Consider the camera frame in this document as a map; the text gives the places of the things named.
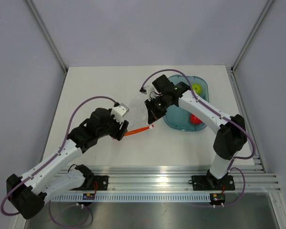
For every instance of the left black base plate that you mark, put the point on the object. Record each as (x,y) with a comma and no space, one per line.
(100,183)

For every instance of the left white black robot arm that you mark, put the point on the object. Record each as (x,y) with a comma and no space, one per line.
(29,192)

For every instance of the smooth green apple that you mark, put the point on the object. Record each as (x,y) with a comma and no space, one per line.
(197,88)

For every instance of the white slotted cable duct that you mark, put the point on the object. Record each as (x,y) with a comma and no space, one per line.
(137,197)

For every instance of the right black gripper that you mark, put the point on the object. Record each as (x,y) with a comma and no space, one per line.
(154,115)

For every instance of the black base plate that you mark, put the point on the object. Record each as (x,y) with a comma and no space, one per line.
(205,183)
(100,183)

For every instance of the red fruit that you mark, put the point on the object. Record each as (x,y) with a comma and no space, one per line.
(194,120)

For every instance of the control board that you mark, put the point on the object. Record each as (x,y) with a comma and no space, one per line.
(218,197)
(88,196)

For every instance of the clear orange zip top bag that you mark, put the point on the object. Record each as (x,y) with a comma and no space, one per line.
(137,115)

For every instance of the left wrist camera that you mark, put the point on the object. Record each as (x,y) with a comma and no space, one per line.
(119,111)

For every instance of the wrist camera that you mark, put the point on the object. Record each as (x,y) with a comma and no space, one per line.
(119,111)
(148,91)

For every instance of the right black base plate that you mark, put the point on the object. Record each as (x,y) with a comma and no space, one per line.
(205,183)

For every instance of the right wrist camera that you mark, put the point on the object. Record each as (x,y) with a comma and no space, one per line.
(148,91)

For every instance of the teal plastic bin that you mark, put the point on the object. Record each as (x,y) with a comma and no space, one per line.
(178,118)

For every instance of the frame post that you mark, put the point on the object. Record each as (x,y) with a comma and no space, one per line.
(41,25)
(250,38)

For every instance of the right control board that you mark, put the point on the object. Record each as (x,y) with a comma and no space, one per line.
(218,197)

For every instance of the left frame post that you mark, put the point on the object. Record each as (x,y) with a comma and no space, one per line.
(41,25)

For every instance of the left control board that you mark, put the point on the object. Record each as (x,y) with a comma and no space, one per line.
(88,196)

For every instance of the right frame post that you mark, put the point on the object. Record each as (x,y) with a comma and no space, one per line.
(250,38)

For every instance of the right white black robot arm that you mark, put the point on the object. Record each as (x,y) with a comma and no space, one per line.
(229,131)

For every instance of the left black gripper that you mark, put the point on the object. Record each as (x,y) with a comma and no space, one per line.
(119,133)

